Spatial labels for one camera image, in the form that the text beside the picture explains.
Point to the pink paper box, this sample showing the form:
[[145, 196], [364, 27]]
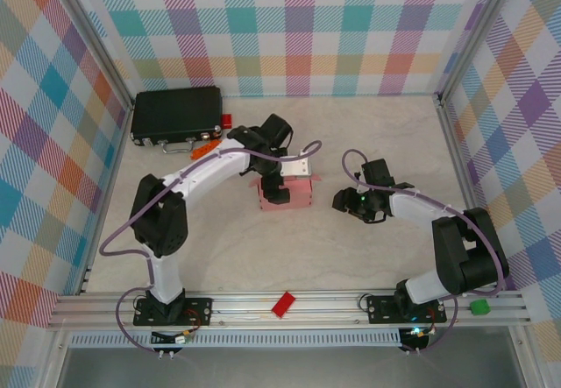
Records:
[[300, 193]]

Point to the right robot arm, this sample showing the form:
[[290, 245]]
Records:
[[460, 252]]

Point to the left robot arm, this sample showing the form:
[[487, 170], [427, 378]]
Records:
[[162, 230]]

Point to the small red block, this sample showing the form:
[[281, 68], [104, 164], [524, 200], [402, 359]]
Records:
[[226, 121]]

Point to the orange plastic toy piece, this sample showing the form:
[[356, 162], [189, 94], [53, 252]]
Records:
[[201, 152]]

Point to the black carrying case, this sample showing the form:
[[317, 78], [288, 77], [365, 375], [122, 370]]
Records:
[[175, 112]]

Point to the flat red block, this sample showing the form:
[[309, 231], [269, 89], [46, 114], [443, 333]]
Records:
[[282, 305]]

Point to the small electronics board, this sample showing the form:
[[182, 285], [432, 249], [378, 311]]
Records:
[[184, 339], [416, 333]]

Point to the green cube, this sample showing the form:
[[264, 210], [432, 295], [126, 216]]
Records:
[[479, 308]]

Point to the grey metal panel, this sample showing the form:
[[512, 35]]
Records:
[[285, 368]]

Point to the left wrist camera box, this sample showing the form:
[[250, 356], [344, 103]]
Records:
[[298, 168]]

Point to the aluminium table edge rail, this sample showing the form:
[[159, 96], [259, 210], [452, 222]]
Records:
[[457, 151], [113, 164]]

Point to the wide aluminium base rail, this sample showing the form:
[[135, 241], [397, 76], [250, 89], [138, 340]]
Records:
[[328, 309]]

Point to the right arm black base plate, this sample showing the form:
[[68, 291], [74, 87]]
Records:
[[381, 309]]

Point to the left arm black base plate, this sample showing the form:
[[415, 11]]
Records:
[[199, 309]]

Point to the aluminium frame post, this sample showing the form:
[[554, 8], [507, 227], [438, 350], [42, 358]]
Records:
[[475, 33], [97, 40]]

